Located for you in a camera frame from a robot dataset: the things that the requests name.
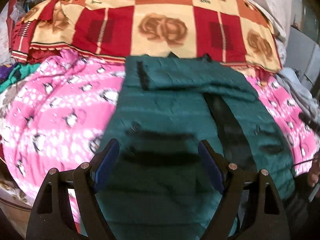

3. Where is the red yellow rose blanket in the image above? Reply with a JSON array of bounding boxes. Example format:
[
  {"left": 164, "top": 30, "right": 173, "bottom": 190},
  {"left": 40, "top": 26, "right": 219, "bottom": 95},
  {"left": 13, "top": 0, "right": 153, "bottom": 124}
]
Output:
[{"left": 11, "top": 0, "right": 282, "bottom": 73}]

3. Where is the green purple clothes pile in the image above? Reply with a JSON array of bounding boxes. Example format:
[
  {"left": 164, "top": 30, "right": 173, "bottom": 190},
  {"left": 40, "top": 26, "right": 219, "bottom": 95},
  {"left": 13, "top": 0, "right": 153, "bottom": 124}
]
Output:
[{"left": 0, "top": 62, "right": 40, "bottom": 93}]

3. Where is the person's right hand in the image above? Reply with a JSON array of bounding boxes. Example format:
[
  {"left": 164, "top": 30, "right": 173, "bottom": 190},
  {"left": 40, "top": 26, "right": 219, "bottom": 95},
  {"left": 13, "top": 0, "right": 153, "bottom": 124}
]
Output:
[{"left": 308, "top": 152, "right": 320, "bottom": 187}]

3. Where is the grey cabinet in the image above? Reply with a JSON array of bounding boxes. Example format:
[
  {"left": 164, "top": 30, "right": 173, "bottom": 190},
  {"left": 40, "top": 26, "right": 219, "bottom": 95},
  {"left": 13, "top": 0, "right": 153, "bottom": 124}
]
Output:
[{"left": 284, "top": 27, "right": 319, "bottom": 90}]

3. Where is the grey cloth on bed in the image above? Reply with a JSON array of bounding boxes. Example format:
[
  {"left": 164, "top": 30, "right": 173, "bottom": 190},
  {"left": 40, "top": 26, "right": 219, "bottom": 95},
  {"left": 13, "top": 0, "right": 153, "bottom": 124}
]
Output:
[{"left": 275, "top": 67, "right": 319, "bottom": 124}]

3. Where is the green quilted puffer jacket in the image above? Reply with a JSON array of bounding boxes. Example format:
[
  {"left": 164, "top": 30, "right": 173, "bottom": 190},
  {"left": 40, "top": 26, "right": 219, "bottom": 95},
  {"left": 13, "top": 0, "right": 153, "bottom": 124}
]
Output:
[{"left": 97, "top": 55, "right": 295, "bottom": 239}]

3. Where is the pink penguin quilt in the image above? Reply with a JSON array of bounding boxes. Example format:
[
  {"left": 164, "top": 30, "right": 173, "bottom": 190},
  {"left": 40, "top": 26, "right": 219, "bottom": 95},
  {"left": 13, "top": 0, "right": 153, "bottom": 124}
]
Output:
[{"left": 1, "top": 49, "right": 125, "bottom": 205}]

